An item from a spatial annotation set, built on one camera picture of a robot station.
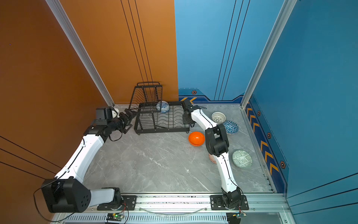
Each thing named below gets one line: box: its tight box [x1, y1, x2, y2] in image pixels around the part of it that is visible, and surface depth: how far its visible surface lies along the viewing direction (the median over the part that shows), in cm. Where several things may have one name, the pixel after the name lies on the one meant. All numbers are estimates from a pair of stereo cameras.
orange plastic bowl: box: [188, 131, 206, 147], surface depth 96 cm
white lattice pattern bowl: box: [211, 111, 227, 125], surface depth 111 cm
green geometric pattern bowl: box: [232, 149, 253, 169], surface depth 89 cm
